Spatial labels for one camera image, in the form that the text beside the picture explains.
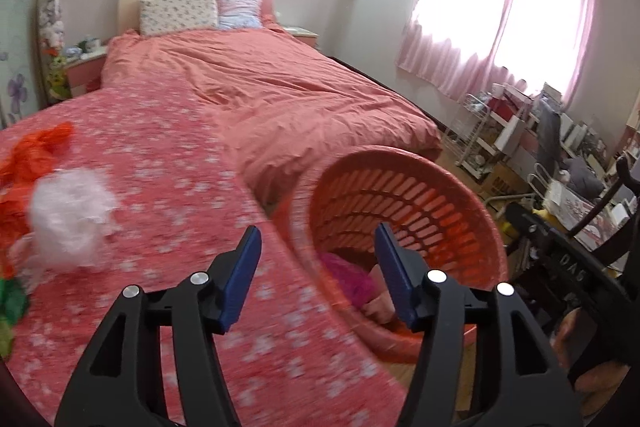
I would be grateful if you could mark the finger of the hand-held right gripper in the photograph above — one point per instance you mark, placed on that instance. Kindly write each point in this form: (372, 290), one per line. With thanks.
(623, 172)

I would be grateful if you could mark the clear bubble wrap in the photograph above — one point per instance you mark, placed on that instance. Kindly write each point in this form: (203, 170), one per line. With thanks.
(70, 217)

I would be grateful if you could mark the pink and white nightstand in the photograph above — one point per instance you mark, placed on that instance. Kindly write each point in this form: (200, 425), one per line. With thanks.
(85, 72)
(305, 38)

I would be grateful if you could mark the person's right hand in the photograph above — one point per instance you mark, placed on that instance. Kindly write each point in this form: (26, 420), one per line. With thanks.
(567, 337)

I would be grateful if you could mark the wardrobe with purple flowers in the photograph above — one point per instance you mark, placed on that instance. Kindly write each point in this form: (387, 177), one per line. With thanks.
(17, 89)

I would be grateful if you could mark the green plastic bag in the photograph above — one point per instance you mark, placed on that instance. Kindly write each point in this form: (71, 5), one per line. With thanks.
(11, 307)

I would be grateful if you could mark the cardboard box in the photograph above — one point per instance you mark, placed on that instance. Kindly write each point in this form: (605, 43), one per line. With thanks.
(505, 184)

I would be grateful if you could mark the grey desk chair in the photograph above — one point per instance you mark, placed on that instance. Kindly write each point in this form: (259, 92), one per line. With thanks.
(550, 137)

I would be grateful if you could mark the clear tube of plush toys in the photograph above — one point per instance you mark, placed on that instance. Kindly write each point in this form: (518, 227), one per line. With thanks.
(54, 37)

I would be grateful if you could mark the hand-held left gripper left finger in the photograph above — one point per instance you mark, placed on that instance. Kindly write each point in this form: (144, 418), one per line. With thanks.
(245, 272)

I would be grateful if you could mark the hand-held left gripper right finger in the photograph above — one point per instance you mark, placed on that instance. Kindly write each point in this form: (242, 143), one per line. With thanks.
(395, 272)

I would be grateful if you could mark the pink curtain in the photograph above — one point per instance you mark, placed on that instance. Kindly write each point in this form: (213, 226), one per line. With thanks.
(450, 7)
(550, 22)

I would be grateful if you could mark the pink cloth in basket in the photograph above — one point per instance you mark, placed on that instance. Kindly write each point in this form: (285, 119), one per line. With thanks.
(347, 279)

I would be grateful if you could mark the white floral pillow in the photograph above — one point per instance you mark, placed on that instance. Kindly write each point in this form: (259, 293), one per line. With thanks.
(177, 12)

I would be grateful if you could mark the orange plastic laundry basket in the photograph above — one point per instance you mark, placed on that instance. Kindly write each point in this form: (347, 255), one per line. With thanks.
(450, 207)

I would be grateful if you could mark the pink striped pillow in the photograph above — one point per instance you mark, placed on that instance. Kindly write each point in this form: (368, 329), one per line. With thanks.
(240, 9)

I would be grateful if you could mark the white mug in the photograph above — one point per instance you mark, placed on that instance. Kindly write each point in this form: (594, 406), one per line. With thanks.
(92, 43)

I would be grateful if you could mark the red flower printed blanket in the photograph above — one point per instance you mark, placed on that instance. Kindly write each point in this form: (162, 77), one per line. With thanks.
(175, 182)

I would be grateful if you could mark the salmon pink duvet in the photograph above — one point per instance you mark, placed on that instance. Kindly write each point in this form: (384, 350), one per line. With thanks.
(300, 97)

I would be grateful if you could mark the cluttered desk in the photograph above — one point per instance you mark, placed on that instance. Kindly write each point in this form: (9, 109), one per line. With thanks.
(595, 187)

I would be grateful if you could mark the white shelf unit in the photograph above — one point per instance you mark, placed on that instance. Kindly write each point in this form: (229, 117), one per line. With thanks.
(512, 122)

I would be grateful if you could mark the orange plastic bag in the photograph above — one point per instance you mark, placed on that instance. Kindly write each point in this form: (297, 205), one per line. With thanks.
(30, 152)

